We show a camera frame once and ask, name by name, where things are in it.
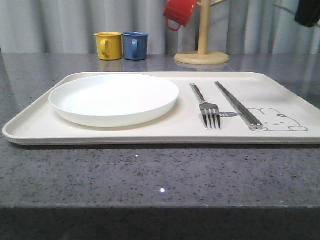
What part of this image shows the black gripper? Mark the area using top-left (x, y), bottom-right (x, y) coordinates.
top-left (294, 0), bottom-right (320, 28)

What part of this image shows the silver metal chopstick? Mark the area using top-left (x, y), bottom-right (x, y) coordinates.
top-left (214, 81), bottom-right (258, 131)
top-left (216, 81), bottom-right (264, 130)

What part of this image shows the silver metal fork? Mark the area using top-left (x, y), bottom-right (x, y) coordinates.
top-left (189, 83), bottom-right (221, 130)

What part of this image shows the white round plate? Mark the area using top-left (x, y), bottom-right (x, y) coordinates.
top-left (48, 73), bottom-right (180, 128)

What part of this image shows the cream rabbit print tray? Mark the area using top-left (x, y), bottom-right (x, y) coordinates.
top-left (2, 71), bottom-right (320, 145)

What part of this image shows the wooden mug tree stand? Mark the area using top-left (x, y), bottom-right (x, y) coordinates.
top-left (174, 0), bottom-right (230, 65)

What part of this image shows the red mug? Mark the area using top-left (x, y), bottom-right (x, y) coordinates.
top-left (163, 0), bottom-right (198, 31)

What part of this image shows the blue mug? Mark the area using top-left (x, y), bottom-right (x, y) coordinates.
top-left (122, 32), bottom-right (149, 61)

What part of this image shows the yellow mug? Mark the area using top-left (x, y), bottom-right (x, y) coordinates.
top-left (94, 32), bottom-right (123, 61)

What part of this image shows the grey pleated curtain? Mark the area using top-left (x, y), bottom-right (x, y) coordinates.
top-left (0, 0), bottom-right (320, 55)

